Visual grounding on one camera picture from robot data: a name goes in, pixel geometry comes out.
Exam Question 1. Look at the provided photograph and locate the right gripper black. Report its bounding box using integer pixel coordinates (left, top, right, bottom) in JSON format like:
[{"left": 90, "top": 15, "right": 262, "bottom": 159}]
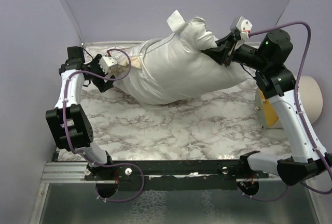
[{"left": 203, "top": 32, "right": 269, "bottom": 71}]

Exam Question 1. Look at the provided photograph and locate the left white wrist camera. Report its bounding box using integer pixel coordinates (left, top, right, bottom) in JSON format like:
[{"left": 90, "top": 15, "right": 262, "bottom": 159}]
[{"left": 99, "top": 55, "right": 119, "bottom": 78}]

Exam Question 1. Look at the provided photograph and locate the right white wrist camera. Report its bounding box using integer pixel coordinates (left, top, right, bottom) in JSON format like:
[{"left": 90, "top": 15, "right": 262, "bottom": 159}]
[{"left": 230, "top": 16, "right": 253, "bottom": 49}]

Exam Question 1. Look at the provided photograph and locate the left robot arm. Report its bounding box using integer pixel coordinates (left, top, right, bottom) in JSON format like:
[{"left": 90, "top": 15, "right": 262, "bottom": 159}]
[{"left": 46, "top": 46, "right": 115, "bottom": 180}]

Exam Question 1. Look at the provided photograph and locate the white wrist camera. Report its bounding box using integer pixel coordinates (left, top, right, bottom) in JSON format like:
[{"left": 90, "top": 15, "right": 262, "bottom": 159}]
[
  {"left": 99, "top": 55, "right": 119, "bottom": 78},
  {"left": 230, "top": 16, "right": 253, "bottom": 49}
]

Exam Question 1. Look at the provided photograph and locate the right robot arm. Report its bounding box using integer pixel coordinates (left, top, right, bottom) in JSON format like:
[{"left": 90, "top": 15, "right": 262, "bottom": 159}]
[{"left": 203, "top": 29, "right": 331, "bottom": 186}]

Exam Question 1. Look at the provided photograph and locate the white cylindrical bin orange base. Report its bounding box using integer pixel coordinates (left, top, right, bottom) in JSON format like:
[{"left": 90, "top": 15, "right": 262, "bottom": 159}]
[{"left": 255, "top": 76, "right": 323, "bottom": 129}]

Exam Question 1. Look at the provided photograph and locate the aluminium rail frame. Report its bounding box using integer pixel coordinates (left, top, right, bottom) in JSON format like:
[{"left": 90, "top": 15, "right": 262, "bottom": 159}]
[{"left": 40, "top": 41, "right": 316, "bottom": 183}]

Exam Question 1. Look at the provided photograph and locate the grey pillowcase with cream trim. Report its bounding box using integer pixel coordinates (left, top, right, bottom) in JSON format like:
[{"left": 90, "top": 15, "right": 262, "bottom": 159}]
[{"left": 113, "top": 10, "right": 203, "bottom": 105}]

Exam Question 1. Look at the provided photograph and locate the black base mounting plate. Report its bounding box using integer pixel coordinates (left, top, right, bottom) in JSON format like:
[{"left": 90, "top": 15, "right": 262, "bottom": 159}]
[{"left": 85, "top": 159, "right": 268, "bottom": 192}]

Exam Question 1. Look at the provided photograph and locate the white pillow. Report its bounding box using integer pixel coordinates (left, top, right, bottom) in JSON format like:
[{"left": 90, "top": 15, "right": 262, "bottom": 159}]
[{"left": 141, "top": 17, "right": 248, "bottom": 101}]

